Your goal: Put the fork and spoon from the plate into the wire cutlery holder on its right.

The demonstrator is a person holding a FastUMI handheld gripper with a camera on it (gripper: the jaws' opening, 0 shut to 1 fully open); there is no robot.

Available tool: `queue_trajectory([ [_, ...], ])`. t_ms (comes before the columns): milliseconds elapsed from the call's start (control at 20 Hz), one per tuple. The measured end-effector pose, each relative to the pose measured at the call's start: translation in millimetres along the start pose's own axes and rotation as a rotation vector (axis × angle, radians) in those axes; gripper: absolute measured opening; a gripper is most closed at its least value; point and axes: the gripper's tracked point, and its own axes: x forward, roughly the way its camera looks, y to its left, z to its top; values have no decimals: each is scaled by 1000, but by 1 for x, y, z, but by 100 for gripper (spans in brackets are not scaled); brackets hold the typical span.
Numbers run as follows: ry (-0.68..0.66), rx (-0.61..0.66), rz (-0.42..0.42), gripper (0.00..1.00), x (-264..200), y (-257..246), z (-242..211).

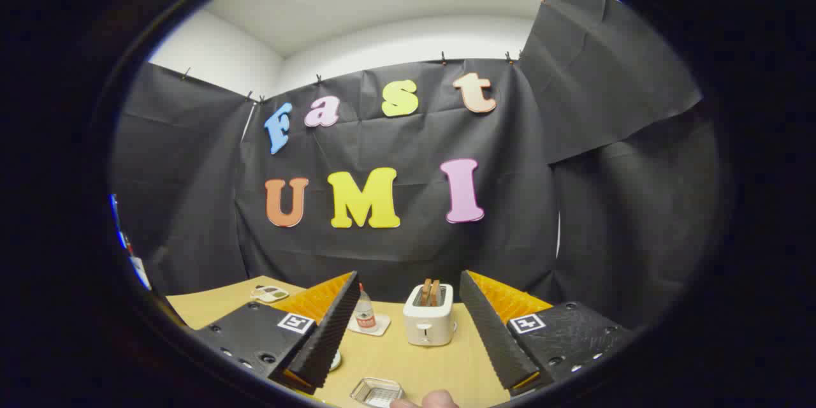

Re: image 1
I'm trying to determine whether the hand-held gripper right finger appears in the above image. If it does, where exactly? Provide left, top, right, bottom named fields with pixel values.
left=459, top=270, right=638, bottom=396

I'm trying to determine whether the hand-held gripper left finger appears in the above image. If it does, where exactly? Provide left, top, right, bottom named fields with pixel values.
left=191, top=271, right=361, bottom=395

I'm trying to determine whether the clear plastic water bottle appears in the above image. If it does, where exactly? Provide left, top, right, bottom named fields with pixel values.
left=353, top=282, right=378, bottom=332

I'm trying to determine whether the white square coaster tray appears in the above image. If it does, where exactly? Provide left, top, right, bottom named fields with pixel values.
left=347, top=312, right=391, bottom=337

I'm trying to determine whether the white toaster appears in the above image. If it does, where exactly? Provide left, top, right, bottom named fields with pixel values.
left=403, top=283, right=455, bottom=347

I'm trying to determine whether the small white patterned dish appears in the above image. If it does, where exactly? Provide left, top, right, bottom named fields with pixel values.
left=251, top=285, right=289, bottom=303

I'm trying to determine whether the perforated metal tray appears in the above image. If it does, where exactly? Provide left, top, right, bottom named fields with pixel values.
left=350, top=377, right=405, bottom=408

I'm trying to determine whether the blue lit screen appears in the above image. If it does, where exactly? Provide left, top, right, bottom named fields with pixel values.
left=110, top=194, right=152, bottom=291

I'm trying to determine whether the black backdrop cloth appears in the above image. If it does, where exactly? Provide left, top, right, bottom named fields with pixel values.
left=108, top=0, right=724, bottom=332

